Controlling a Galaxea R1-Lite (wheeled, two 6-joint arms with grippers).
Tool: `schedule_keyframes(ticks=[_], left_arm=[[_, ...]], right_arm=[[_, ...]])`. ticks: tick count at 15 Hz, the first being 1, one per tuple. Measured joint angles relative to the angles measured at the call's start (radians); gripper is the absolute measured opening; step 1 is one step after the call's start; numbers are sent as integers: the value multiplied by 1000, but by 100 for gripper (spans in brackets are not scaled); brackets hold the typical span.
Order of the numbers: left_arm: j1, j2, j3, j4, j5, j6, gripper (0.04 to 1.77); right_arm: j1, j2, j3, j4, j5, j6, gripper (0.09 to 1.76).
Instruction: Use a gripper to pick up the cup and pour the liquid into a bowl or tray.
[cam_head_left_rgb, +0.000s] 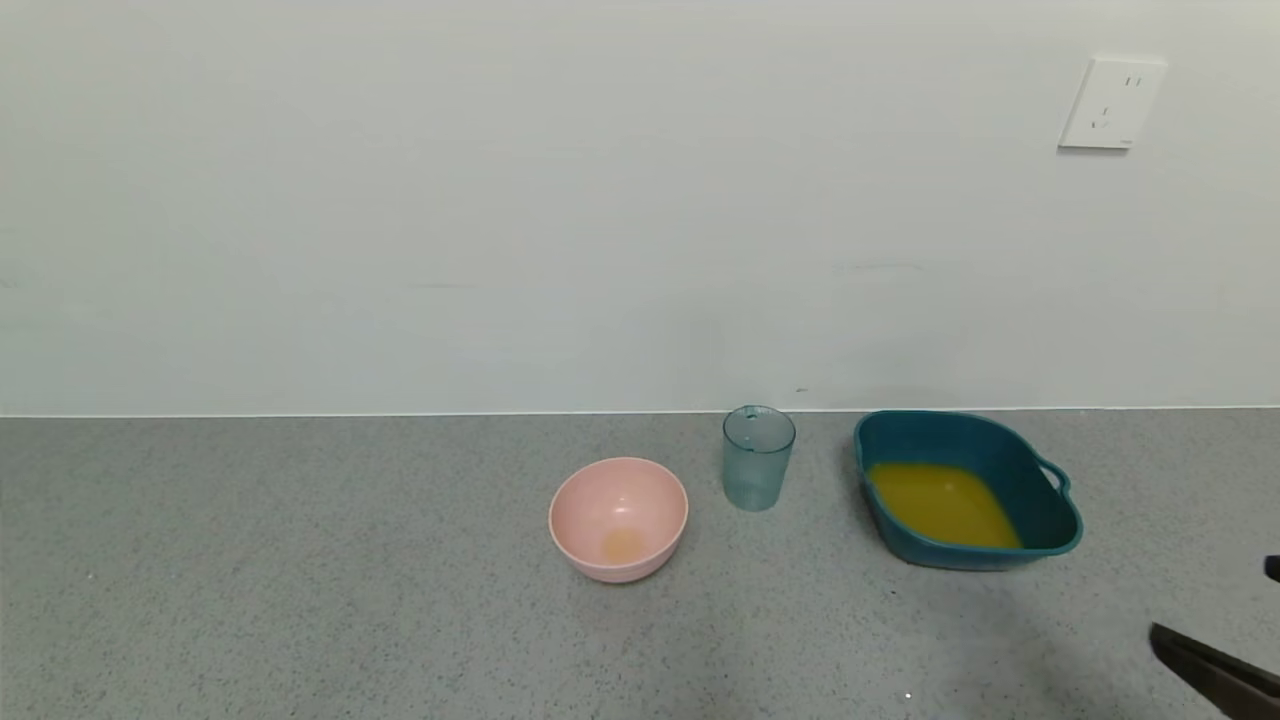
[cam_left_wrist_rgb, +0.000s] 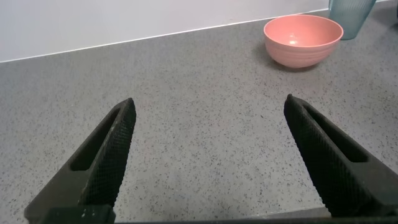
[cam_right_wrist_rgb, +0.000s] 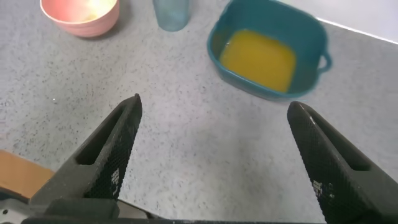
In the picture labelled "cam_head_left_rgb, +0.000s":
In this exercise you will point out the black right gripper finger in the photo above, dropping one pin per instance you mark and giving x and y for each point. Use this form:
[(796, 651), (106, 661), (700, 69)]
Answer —
[(1273, 568), (1225, 675)]

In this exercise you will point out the clear blue ribbed cup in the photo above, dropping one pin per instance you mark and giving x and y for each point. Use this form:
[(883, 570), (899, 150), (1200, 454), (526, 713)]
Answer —
[(758, 460)]

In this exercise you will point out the pink ribbed bowl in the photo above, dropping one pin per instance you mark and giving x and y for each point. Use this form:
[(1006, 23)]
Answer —
[(618, 520)]

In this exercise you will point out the white wall socket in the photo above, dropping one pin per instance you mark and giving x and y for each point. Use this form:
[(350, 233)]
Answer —
[(1112, 102)]

